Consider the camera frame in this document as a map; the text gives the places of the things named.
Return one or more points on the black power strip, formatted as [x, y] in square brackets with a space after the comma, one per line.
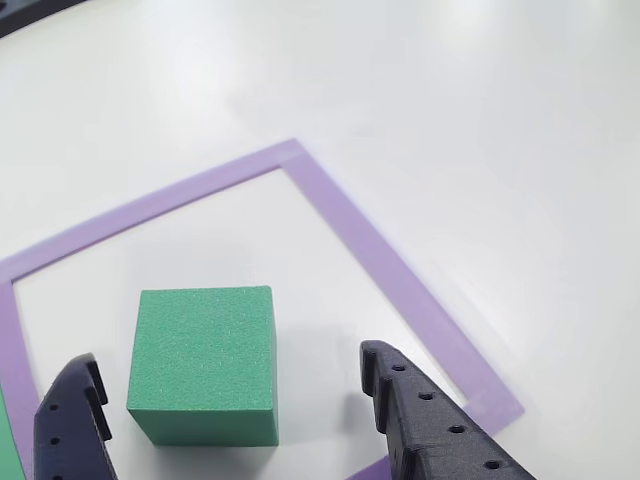
[20, 12]

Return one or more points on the purple tape square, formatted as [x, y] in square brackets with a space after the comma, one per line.
[340, 215]

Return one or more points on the green tape square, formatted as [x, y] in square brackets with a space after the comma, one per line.
[7, 445]

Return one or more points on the green foam cube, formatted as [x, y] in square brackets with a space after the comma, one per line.
[200, 350]

